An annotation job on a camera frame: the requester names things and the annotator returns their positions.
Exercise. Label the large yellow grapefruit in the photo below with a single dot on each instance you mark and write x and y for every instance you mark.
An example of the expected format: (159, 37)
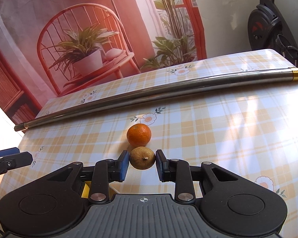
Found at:
(86, 189)

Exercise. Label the brown longan fruit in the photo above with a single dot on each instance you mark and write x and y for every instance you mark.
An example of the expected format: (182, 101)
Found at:
(142, 158)

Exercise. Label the telescopic metal pole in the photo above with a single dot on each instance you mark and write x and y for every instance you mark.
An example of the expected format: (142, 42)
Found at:
(166, 91)

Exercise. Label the plaid floral tablecloth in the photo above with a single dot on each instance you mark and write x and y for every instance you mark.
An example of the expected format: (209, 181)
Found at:
(251, 131)

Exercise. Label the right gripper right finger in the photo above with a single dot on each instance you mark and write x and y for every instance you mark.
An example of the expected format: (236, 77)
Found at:
(179, 172)

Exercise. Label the black exercise bike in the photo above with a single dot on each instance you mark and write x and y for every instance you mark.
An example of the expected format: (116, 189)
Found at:
(267, 29)

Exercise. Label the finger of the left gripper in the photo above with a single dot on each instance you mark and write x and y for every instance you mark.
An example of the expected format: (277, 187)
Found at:
(9, 151)

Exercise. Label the back middle tangerine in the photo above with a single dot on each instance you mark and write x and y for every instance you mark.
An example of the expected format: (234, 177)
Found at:
(139, 135)

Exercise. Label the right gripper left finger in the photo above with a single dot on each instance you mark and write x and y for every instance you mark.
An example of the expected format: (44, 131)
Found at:
(103, 173)

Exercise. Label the printed room backdrop cloth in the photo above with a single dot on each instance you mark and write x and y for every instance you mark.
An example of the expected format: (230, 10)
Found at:
(51, 48)

